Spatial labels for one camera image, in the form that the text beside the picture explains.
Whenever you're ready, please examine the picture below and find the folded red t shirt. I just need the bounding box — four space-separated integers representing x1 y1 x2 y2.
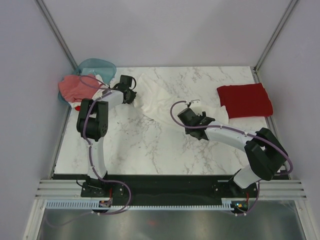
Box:
216 83 274 119

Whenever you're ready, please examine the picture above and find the white shirt red trim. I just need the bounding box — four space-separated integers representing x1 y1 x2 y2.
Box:
68 74 109 111

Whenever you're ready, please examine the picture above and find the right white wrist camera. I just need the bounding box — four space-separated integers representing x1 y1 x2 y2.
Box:
187 99 202 108

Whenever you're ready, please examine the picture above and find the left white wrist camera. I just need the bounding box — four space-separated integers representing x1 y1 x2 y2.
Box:
109 78 119 88

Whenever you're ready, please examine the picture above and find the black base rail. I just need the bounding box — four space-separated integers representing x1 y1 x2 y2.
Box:
79 174 266 207

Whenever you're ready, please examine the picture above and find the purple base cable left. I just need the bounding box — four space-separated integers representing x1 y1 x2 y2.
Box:
91 178 133 216

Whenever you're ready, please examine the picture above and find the left aluminium frame post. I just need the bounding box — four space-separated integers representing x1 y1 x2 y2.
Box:
34 0 78 69

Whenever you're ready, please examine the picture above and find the white slotted cable duct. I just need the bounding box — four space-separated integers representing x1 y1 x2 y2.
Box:
45 199 234 211

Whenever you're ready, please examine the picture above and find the right aluminium frame post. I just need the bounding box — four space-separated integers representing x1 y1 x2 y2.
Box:
251 0 300 74

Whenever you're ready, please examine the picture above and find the aluminium frame post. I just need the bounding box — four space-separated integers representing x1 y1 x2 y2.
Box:
251 0 300 74
34 0 78 69

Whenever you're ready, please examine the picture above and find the white t shirt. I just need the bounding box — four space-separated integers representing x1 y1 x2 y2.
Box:
133 73 229 130

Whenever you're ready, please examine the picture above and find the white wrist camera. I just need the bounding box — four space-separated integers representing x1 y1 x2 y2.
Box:
109 78 119 88
187 99 202 108

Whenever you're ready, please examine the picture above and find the teal plastic basket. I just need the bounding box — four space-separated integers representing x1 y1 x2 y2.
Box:
58 58 117 105

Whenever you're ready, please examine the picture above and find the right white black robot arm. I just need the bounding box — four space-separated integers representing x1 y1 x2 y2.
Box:
177 108 288 197

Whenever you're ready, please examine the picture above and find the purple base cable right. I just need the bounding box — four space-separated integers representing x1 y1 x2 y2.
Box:
231 181 261 217

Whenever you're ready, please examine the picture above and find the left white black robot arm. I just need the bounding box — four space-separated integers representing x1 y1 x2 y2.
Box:
76 75 137 197

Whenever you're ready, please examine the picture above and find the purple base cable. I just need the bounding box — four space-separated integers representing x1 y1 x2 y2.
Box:
91 178 133 216
231 181 261 217

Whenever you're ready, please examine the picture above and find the aluminium extrusion crossbar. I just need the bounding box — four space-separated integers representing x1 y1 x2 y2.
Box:
35 179 307 201

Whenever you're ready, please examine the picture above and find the pink t shirt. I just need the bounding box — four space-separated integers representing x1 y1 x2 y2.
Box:
58 74 102 103

